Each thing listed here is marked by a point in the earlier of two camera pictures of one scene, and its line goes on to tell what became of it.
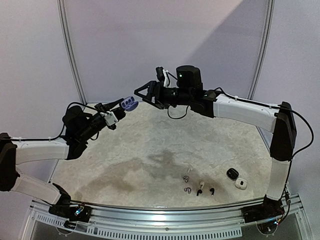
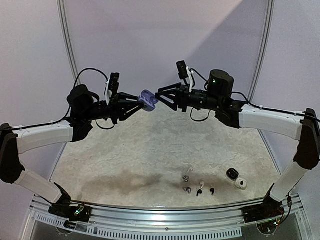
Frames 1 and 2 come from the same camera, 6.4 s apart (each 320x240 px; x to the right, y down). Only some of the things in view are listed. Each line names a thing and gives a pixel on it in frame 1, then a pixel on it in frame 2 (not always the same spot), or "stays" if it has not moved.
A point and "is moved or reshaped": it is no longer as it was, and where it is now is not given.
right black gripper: [155, 94] → [183, 97]
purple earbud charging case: [129, 103] is moved or reshaped
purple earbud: [188, 189] stays
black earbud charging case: [232, 173] stays
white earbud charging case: [241, 183] stays
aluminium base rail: [175, 223] stays
